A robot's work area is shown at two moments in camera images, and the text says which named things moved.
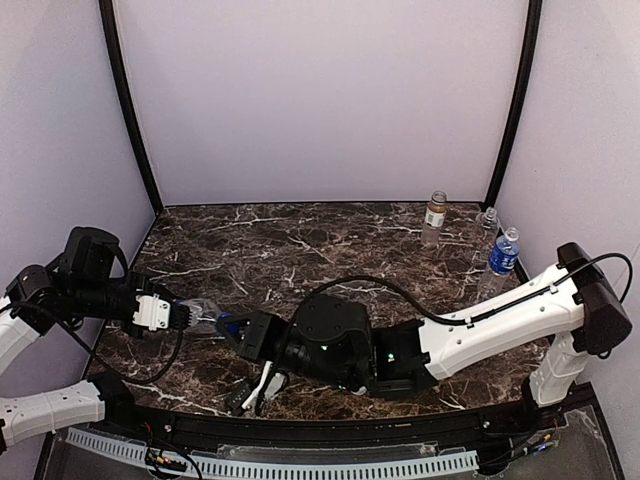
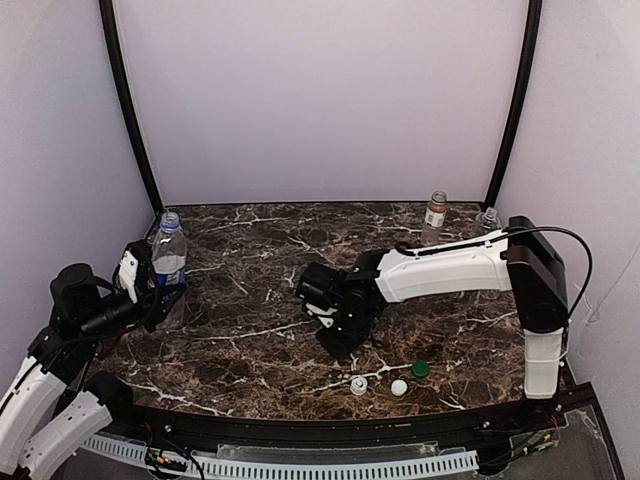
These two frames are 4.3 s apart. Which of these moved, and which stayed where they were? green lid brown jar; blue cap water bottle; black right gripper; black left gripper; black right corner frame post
Moved: black right gripper; blue cap water bottle; black left gripper
Stayed: green lid brown jar; black right corner frame post
